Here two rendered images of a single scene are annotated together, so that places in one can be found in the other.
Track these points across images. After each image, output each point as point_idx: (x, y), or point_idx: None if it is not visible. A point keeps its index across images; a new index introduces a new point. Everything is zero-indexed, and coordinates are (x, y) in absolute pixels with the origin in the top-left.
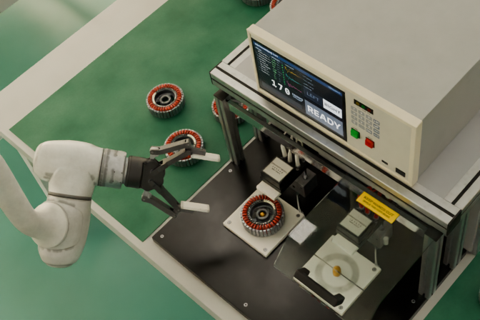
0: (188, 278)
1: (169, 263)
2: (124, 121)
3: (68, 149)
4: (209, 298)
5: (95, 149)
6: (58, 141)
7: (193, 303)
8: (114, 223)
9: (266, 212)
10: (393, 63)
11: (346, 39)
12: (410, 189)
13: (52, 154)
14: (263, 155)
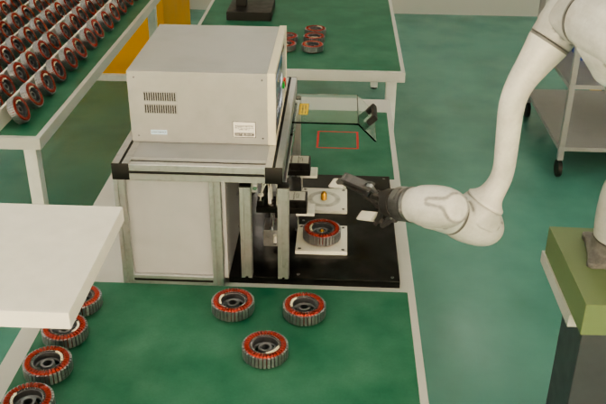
0: (402, 259)
1: (403, 272)
2: (314, 373)
3: (432, 186)
4: (401, 244)
5: (411, 189)
6: (433, 194)
7: None
8: (413, 316)
9: (318, 229)
10: (247, 38)
11: (243, 50)
12: (288, 88)
13: (447, 187)
14: (265, 265)
